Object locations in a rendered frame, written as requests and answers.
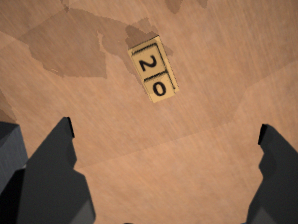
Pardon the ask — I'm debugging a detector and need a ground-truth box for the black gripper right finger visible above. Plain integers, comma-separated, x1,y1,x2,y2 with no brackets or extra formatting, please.
246,124,298,224

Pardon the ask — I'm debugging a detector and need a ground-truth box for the tan cube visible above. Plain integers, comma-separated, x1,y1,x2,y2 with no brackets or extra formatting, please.
144,69,175,103
131,43,165,79

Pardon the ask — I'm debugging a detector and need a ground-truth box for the tan shallow rectangular tray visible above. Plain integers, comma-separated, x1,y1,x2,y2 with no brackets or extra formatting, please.
127,35,179,92

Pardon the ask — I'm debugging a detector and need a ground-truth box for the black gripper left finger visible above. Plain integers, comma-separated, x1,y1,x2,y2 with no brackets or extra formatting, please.
0,117,96,224

